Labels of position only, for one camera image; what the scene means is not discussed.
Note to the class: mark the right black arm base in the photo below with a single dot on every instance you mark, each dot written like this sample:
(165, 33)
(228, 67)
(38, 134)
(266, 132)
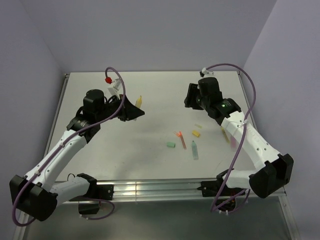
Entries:
(210, 188)

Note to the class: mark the yellow highlighter pen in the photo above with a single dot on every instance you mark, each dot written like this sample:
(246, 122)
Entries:
(138, 102)

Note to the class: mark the green highlighter pen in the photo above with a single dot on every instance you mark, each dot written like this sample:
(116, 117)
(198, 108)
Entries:
(194, 149)

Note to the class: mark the olive yellow pen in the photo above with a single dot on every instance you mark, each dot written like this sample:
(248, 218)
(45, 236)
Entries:
(225, 135)

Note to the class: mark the aluminium front rail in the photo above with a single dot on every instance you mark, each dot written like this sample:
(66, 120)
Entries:
(164, 210)

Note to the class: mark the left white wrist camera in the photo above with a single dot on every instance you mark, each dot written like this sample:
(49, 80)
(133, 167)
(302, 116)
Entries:
(114, 86)

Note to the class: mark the yellow pen cap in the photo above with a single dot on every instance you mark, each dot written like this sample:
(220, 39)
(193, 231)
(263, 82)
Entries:
(196, 133)

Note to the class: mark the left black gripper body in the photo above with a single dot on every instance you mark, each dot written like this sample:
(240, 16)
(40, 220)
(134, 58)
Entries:
(109, 109)

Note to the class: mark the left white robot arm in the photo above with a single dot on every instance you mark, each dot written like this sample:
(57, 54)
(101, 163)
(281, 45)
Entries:
(36, 193)

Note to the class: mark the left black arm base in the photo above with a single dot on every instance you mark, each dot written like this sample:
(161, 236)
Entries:
(102, 194)

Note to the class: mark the orange thin pen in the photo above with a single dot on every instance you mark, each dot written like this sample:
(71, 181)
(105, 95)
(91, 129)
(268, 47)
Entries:
(180, 136)

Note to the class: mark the green pen cap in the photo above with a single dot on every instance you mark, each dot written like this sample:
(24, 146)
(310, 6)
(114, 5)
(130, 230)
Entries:
(170, 144)

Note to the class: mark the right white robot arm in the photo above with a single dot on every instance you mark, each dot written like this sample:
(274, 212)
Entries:
(272, 170)

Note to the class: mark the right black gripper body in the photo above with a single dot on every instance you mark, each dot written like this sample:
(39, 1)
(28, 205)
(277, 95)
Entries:
(202, 101)

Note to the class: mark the pink highlighter pen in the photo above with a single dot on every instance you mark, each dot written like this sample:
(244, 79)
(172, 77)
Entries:
(233, 143)

